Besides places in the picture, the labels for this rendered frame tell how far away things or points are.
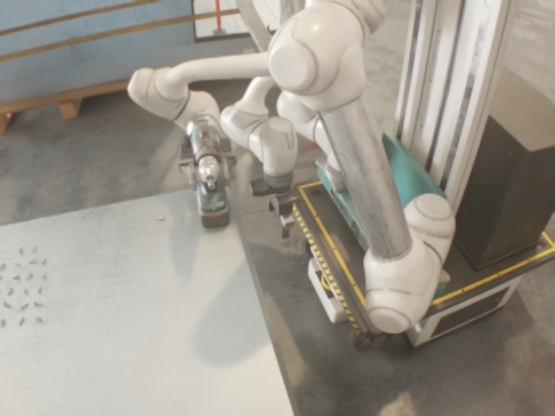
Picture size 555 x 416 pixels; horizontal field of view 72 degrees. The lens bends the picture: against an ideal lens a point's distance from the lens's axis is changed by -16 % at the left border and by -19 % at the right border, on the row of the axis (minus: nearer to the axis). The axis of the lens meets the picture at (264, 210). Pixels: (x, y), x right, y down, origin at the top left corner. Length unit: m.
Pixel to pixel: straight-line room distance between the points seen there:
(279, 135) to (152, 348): 0.66
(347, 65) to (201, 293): 0.56
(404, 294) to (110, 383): 0.66
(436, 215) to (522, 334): 0.93
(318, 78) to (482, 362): 1.33
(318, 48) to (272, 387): 0.61
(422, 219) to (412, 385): 0.71
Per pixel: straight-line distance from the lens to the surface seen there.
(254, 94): 1.35
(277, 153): 1.28
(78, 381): 0.96
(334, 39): 0.77
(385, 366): 1.66
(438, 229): 1.15
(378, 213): 0.93
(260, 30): 2.10
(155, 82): 1.21
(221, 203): 1.09
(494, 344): 1.85
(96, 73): 3.01
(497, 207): 1.41
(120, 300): 1.03
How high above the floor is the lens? 1.46
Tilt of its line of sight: 45 degrees down
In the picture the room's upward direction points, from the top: 1 degrees counter-clockwise
